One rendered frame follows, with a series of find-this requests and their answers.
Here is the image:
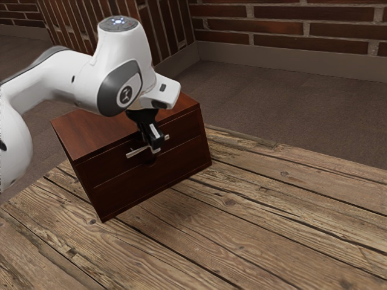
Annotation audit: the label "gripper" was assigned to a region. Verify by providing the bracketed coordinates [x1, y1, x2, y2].
[125, 108, 166, 154]

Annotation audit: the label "dark wooden drawer cabinet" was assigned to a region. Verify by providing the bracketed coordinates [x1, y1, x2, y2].
[50, 91, 213, 224]

